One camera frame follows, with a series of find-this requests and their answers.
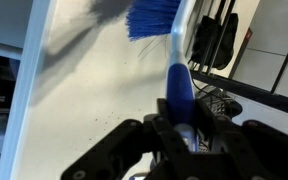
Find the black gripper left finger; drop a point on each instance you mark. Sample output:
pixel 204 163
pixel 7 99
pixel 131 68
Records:
pixel 117 146

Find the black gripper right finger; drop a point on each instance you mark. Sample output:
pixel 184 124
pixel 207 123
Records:
pixel 267 150

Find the blue white bristle brush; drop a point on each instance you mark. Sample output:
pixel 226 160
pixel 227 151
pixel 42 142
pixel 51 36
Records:
pixel 180 86

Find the red tag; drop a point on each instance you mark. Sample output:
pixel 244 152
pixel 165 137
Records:
pixel 248 35

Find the black bag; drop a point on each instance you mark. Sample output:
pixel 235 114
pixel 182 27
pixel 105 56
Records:
pixel 214 36

